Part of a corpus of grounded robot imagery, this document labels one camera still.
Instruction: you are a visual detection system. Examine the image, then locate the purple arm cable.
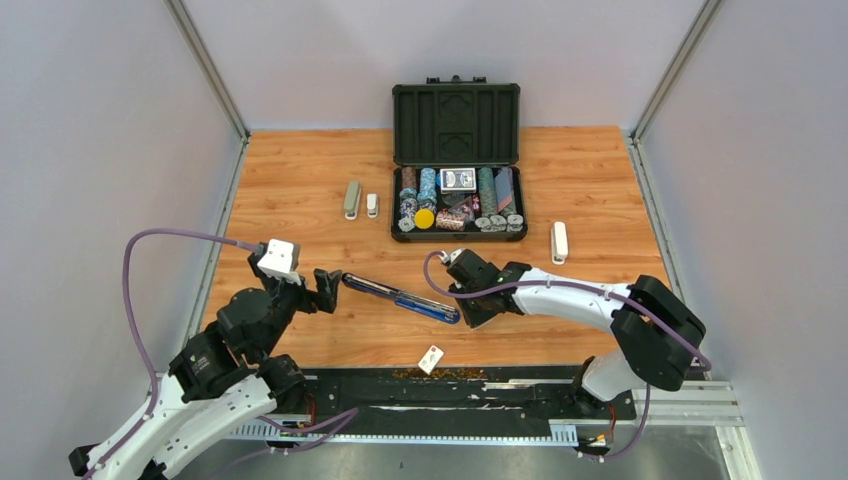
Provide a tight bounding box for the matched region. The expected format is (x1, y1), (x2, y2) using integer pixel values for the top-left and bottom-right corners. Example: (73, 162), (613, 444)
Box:
(79, 228), (263, 480)
(423, 250), (713, 374)

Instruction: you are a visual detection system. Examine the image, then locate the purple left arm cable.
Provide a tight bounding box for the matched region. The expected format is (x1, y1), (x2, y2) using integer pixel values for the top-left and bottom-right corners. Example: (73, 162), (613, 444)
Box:
(79, 228), (263, 480)

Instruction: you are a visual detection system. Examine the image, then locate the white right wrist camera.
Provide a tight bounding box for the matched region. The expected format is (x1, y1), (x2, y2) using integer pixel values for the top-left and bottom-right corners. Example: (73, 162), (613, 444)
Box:
(447, 248), (465, 264)

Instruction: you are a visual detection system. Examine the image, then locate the black poker chip case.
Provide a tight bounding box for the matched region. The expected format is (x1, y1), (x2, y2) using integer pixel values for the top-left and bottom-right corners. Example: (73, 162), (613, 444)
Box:
(390, 77), (529, 243)

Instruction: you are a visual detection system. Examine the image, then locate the yellow poker chip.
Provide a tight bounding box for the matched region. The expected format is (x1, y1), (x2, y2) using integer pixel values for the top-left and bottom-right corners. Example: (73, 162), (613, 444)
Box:
(414, 208), (435, 230)

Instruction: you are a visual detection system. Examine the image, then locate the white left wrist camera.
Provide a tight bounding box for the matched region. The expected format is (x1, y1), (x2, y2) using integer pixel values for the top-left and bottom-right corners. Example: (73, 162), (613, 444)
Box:
(257, 239), (302, 285)

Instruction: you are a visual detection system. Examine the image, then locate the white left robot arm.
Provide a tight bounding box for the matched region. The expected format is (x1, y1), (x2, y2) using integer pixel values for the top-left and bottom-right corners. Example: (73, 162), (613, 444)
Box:
(69, 254), (343, 479)

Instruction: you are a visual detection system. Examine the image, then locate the aluminium slotted rail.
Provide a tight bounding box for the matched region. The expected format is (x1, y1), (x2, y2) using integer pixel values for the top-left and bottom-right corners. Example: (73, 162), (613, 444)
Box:
(225, 415), (579, 446)

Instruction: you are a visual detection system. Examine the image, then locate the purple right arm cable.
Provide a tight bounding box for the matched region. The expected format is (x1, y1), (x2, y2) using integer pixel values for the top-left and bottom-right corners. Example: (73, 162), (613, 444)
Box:
(423, 250), (713, 374)

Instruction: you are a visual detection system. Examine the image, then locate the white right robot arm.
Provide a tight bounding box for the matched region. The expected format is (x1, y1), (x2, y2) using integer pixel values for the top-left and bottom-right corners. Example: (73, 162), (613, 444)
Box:
(437, 248), (708, 418)

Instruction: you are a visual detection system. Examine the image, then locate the grey-green stapler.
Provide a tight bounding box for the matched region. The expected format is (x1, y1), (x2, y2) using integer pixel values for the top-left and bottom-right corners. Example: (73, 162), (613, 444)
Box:
(343, 180), (362, 221)

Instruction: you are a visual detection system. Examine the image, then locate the small white stapler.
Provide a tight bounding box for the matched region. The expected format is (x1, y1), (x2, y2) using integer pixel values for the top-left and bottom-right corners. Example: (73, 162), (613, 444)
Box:
(366, 193), (379, 218)

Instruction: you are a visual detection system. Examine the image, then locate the blue playing card deck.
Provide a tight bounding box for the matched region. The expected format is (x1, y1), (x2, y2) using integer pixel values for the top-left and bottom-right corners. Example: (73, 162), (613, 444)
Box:
(439, 168), (477, 194)

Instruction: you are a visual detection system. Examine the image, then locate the blue stapler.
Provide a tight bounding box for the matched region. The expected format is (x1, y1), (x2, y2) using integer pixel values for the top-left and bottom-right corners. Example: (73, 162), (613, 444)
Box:
(341, 272), (461, 325)

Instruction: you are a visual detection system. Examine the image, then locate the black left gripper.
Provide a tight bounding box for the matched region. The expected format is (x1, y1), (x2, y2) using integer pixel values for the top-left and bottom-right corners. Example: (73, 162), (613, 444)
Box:
(251, 256), (343, 359)

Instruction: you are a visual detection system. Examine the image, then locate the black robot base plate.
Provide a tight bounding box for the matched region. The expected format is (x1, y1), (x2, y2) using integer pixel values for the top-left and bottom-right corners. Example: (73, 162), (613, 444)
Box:
(270, 365), (637, 438)

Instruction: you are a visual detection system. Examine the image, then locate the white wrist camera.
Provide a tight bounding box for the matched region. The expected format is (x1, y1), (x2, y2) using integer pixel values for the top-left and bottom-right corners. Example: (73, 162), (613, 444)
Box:
(257, 239), (302, 285)
(447, 248), (465, 264)

